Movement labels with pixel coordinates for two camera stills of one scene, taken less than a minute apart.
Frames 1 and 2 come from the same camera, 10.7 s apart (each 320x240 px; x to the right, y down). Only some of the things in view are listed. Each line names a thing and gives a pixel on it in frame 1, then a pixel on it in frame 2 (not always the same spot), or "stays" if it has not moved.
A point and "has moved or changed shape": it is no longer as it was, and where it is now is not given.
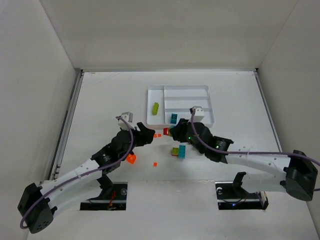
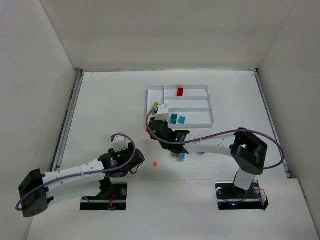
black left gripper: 140,136 -> 131,155
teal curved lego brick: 174,117 stays
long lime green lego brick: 155,108 stays
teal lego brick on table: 182,153 stays
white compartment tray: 162,100 stays
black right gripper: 179,130 -> 155,125
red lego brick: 166,131 has moved or changed shape
